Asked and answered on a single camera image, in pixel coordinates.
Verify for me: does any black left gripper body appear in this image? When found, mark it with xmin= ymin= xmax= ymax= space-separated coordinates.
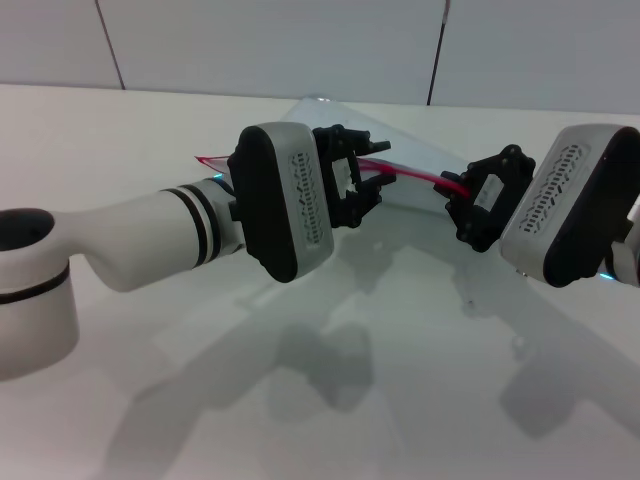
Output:
xmin=311 ymin=124 xmax=372 ymax=231

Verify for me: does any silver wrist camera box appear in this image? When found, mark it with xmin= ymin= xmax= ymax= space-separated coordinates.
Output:
xmin=226 ymin=121 xmax=336 ymax=284
xmin=499 ymin=124 xmax=640 ymax=289

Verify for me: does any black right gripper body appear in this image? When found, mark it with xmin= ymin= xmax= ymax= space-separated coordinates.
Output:
xmin=445 ymin=144 xmax=537 ymax=254

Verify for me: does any clear red-zip document bag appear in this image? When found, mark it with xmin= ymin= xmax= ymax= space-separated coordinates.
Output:
xmin=194 ymin=93 xmax=482 ymax=217

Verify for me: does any black wall strip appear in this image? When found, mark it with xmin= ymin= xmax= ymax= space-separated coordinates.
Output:
xmin=426 ymin=0 xmax=453 ymax=107

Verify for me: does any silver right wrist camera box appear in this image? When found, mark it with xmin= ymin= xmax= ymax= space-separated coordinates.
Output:
xmin=499 ymin=124 xmax=640 ymax=289

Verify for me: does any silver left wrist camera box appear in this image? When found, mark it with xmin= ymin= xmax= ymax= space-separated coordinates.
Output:
xmin=226 ymin=121 xmax=336 ymax=284

